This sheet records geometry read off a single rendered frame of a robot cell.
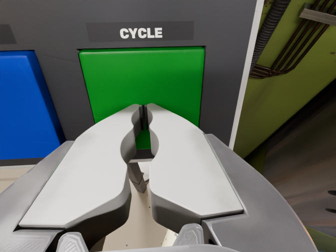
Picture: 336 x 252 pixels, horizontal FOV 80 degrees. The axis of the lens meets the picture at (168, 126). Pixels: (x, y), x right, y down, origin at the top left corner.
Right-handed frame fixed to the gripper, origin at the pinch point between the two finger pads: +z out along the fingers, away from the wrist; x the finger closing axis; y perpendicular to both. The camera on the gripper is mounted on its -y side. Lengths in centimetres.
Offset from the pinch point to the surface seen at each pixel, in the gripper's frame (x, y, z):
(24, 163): -9.9, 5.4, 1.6
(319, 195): 30.9, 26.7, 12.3
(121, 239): -19, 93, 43
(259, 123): 31, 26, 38
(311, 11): 24.2, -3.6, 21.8
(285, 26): 23.3, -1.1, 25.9
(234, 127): 6.7, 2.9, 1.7
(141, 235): -10, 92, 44
